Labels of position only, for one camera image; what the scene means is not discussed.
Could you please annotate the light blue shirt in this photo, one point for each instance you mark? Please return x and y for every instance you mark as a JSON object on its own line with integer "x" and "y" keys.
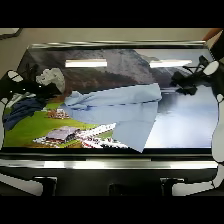
{"x": 123, "y": 106}

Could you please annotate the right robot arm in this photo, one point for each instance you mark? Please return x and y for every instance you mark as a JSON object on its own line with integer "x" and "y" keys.
{"x": 200, "y": 77}

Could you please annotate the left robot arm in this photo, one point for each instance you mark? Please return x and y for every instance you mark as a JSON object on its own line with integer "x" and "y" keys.
{"x": 20, "y": 87}

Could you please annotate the white garment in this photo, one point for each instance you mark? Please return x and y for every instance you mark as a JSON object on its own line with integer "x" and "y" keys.
{"x": 50, "y": 77}

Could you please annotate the dark blue garment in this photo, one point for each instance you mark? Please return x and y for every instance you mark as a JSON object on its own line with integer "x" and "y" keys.
{"x": 20, "y": 111}

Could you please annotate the silver frame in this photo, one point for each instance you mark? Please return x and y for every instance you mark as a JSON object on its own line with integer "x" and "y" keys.
{"x": 110, "y": 164}

